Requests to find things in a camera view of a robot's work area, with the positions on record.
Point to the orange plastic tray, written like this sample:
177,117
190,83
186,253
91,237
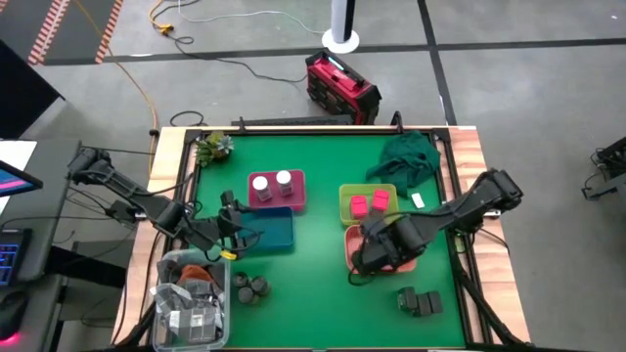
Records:
348,242

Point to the orange cloth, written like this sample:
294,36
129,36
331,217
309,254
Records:
194,274

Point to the lime green plastic tray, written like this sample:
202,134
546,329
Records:
344,195

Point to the white-lid spice jar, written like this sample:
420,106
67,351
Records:
261,188
284,182

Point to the grey printed packet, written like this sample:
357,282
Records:
188,313

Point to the long black bar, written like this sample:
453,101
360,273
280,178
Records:
293,120

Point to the black rectangular spice tin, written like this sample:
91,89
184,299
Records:
407,299
436,302
423,304

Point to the white round-base pole stand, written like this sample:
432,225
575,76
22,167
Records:
342,19

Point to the dark green cloth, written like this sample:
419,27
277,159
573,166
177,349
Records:
406,161

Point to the grey desk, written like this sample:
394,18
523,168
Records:
54,205

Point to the yellow tag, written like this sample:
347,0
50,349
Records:
228,254

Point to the backlit keyboard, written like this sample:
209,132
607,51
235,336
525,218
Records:
7,254

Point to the computer monitor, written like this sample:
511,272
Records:
14,178

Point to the clear plastic storage bin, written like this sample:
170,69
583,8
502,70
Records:
157,337

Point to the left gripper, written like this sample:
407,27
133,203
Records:
227,227

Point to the yellow-labelled spray can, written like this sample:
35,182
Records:
246,295

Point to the large black panel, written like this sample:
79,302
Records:
19,93

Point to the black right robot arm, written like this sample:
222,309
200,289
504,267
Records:
479,200

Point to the red smoked paprika tin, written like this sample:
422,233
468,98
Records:
359,206
380,199

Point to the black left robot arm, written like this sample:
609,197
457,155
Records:
127,188

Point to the magenta plastic tray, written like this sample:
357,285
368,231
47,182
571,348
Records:
293,195

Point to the black computer mouse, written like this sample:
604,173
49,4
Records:
11,313

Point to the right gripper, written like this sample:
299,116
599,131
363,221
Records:
393,239

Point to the blue plastic tray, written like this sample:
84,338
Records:
274,230

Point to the black metal table frame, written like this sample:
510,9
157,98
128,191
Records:
313,131

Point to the white sheet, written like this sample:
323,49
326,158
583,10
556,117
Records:
14,151

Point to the small potted succulent plant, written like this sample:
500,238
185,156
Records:
215,146

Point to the small white block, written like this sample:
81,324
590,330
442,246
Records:
418,200

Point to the red and black toolbox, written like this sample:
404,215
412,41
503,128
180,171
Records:
342,88

